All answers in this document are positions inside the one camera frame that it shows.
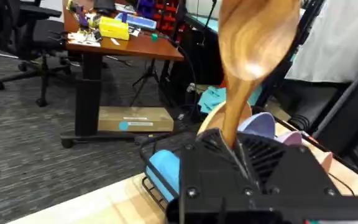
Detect black wire dish rack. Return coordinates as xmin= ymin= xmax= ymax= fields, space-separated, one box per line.
xmin=139 ymin=105 xmax=358 ymax=212

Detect peach plate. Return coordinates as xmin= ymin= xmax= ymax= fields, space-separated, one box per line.
xmin=319 ymin=151 xmax=334 ymax=174

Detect black tripod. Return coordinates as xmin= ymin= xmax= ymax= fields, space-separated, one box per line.
xmin=130 ymin=58 xmax=174 ymax=107

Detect red and black parts bins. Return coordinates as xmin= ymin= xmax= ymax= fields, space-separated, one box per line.
xmin=137 ymin=0 xmax=180 ymax=35

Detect teal cloth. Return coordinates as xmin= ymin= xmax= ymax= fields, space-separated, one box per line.
xmin=197 ymin=84 xmax=264 ymax=114

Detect blue cup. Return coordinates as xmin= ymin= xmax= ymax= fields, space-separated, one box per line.
xmin=145 ymin=149 xmax=181 ymax=203

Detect purple tool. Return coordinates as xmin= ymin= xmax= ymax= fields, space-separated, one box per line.
xmin=74 ymin=4 xmax=90 ymax=27

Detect black office chair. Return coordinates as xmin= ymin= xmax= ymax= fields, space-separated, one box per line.
xmin=0 ymin=0 xmax=74 ymax=108

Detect pink plate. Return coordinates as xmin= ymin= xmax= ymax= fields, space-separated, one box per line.
xmin=274 ymin=130 xmax=303 ymax=147

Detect wooden plate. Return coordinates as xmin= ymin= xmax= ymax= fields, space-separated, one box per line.
xmin=196 ymin=101 xmax=253 ymax=135

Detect lavender plate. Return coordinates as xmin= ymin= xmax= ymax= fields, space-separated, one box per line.
xmin=237 ymin=111 xmax=276 ymax=139

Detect heap of papers and tools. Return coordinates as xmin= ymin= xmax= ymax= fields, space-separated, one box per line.
xmin=67 ymin=28 xmax=103 ymax=48

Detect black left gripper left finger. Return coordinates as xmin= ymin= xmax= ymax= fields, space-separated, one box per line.
xmin=180 ymin=128 xmax=254 ymax=200

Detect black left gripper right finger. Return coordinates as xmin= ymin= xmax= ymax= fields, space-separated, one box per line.
xmin=234 ymin=133 xmax=341 ymax=197

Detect flat cardboard box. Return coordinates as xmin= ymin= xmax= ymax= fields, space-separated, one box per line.
xmin=98 ymin=106 xmax=175 ymax=133

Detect yellow box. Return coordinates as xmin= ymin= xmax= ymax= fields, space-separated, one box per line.
xmin=98 ymin=16 xmax=131 ymax=41

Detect white sheet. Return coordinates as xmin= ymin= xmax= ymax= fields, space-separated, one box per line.
xmin=285 ymin=0 xmax=358 ymax=83

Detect black panel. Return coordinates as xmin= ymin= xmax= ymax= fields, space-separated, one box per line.
xmin=311 ymin=49 xmax=358 ymax=184

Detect blue tray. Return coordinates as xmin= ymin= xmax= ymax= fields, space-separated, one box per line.
xmin=114 ymin=12 xmax=157 ymax=31

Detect wooden spoon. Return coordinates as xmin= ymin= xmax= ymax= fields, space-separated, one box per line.
xmin=218 ymin=0 xmax=301 ymax=149

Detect brown wooden desk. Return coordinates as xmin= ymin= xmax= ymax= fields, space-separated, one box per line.
xmin=60 ymin=0 xmax=185 ymax=149

